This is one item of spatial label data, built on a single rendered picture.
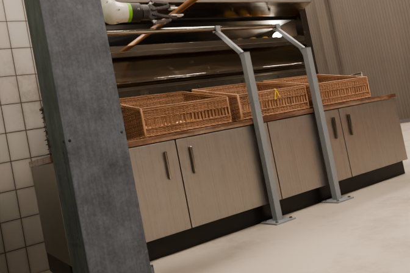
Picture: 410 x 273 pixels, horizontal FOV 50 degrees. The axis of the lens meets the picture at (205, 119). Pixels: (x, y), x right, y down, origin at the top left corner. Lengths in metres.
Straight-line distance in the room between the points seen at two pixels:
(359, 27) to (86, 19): 9.89
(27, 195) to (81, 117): 1.16
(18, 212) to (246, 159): 1.23
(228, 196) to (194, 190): 0.21
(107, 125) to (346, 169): 1.86
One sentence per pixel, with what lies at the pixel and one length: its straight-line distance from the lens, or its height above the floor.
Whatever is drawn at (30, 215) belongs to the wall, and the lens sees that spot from 2.54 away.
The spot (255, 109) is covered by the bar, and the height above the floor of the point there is 0.63.
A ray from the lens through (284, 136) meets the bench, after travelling 2.62.
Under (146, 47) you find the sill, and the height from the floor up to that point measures 1.16.
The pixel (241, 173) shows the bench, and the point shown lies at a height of 0.30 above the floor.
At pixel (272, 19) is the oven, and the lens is 3.64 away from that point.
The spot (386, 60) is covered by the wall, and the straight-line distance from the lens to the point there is 10.72.
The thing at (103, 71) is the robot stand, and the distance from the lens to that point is 1.49.
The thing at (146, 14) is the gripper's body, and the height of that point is 1.17.
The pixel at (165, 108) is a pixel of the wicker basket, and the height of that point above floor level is 0.72.
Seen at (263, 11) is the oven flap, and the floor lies 1.37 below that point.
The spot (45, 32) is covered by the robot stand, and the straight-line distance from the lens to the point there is 1.47.
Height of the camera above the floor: 0.53
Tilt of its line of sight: 2 degrees up
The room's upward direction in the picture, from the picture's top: 11 degrees counter-clockwise
